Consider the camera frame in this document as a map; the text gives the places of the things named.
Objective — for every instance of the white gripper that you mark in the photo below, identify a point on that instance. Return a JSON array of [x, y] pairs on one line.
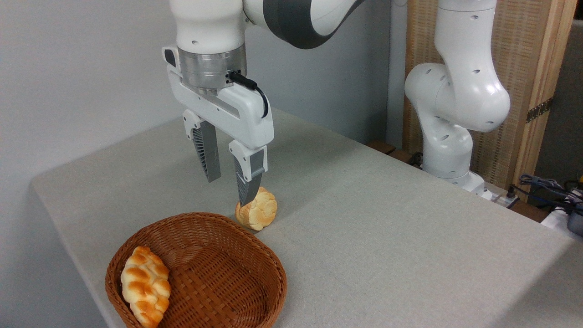
[[246, 114]]

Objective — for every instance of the braided bread loaf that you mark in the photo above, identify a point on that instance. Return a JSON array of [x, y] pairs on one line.
[[145, 284]]

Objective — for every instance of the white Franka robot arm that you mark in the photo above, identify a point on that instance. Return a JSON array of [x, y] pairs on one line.
[[209, 23]]

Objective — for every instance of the round flower-shaped bread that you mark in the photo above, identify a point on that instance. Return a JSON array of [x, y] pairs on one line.
[[259, 212]]

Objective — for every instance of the brown wicker basket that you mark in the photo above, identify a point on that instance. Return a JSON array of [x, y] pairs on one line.
[[218, 278]]

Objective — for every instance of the grey tablecloth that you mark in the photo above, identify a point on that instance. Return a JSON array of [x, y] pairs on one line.
[[387, 255]]

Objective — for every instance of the black screen hinge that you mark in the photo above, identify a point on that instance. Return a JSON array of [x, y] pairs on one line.
[[539, 110]]

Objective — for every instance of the wooden woven folding screen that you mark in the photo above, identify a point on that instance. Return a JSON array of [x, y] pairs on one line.
[[524, 50]]

